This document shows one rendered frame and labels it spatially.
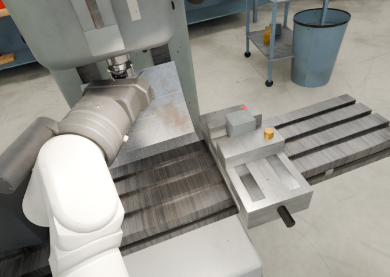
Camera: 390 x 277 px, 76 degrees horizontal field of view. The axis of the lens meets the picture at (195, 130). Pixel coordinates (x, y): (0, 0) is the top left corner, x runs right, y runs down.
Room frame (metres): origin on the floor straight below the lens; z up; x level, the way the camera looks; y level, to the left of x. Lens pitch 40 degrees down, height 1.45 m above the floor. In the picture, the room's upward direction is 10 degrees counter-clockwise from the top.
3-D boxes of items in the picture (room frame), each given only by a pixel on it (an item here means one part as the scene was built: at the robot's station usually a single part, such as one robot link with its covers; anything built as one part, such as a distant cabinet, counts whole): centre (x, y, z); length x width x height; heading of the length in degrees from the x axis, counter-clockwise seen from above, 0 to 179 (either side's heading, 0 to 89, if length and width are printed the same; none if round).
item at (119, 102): (0.34, 0.13, 1.23); 0.13 x 0.12 x 0.10; 77
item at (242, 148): (0.42, -0.12, 1.02); 0.15 x 0.06 x 0.04; 100
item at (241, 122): (0.48, -0.11, 1.04); 0.06 x 0.05 x 0.06; 100
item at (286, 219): (0.26, -0.15, 0.97); 0.04 x 0.02 x 0.02; 10
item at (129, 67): (0.43, 0.11, 1.26); 0.05 x 0.05 x 0.01
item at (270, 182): (0.45, -0.12, 0.98); 0.35 x 0.15 x 0.11; 10
